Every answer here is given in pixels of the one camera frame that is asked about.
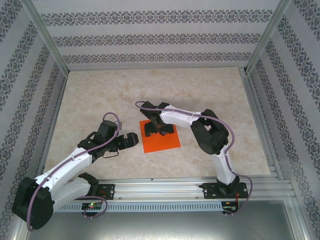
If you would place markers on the orange paper sheet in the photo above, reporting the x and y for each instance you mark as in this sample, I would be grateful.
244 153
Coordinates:
160 143

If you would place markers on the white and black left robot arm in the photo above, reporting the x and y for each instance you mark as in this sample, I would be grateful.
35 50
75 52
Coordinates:
72 187

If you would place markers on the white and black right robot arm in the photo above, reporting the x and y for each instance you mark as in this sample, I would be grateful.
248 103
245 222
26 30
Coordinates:
225 170

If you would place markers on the grey sheet metal panel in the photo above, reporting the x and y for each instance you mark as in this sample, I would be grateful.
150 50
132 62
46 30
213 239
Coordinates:
160 227

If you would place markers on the circuit board with green light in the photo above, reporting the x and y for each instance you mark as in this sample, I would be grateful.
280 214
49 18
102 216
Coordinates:
91 205

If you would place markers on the small circuit board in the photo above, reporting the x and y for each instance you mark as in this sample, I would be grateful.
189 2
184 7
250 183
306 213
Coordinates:
230 208

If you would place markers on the aluminium mounting rail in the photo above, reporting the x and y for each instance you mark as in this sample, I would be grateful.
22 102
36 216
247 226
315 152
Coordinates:
160 187

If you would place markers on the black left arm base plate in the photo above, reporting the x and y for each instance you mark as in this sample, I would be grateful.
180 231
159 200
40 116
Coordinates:
108 191

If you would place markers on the aluminium side rail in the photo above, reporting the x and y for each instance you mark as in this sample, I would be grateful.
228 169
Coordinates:
262 125
52 120

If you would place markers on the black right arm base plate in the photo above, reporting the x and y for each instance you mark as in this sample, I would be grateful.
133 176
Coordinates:
208 191

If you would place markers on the aluminium frame post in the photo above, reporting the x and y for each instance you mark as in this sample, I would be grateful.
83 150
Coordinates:
265 42
50 42

